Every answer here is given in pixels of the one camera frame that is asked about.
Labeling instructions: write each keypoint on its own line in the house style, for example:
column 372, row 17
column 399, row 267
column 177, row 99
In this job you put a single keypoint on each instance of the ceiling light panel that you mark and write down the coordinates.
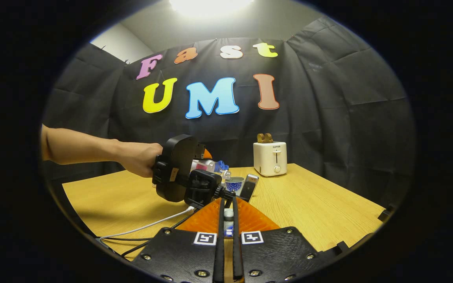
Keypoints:
column 210, row 4

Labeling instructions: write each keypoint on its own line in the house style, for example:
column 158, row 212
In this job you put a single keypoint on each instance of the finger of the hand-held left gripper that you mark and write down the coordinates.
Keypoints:
column 208, row 153
column 248, row 188

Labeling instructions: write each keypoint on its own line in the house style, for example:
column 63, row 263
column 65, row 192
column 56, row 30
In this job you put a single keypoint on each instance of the blue folded towel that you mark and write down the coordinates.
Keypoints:
column 221, row 165

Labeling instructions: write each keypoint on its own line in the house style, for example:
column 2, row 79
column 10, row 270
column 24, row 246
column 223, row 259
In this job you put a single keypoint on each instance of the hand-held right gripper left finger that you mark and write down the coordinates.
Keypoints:
column 220, row 251

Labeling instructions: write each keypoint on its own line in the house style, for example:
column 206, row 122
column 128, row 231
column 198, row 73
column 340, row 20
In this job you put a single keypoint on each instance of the white blue teacup lid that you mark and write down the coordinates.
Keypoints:
column 228, row 214

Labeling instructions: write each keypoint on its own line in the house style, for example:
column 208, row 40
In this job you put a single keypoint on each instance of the clear water bottle pink label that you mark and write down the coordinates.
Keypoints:
column 205, row 166

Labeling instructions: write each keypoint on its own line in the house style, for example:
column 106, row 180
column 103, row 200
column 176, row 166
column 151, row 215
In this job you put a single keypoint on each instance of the brown toast slice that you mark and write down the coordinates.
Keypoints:
column 261, row 138
column 269, row 138

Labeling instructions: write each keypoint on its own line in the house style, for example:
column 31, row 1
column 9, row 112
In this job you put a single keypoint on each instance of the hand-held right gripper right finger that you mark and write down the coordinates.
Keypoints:
column 236, row 251

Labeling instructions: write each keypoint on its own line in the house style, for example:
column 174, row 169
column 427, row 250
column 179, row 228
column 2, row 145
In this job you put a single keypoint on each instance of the white blue teacup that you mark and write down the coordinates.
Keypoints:
column 234, row 183

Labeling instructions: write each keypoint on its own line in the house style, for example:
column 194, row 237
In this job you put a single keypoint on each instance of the black backdrop cloth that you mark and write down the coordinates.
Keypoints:
column 348, row 118

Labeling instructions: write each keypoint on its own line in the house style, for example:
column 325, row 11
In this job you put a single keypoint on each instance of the white toaster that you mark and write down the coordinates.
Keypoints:
column 269, row 157

